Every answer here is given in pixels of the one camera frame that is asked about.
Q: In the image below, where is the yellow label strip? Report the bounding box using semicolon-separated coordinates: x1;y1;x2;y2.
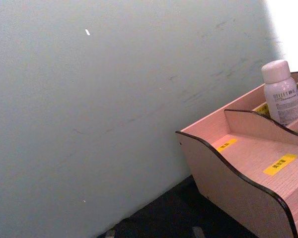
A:
263;153;298;176
253;103;269;115
216;138;238;153

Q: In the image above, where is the black table cloth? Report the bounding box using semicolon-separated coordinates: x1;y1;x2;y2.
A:
97;174;258;238

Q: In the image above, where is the pale wooden desk organizer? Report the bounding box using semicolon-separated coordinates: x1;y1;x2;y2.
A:
175;71;298;238

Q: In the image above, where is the white plastic bottle with cap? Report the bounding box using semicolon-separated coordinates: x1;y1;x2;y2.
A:
261;59;298;125

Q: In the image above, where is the plain pale wall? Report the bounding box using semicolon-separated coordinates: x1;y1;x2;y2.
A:
0;0;288;238

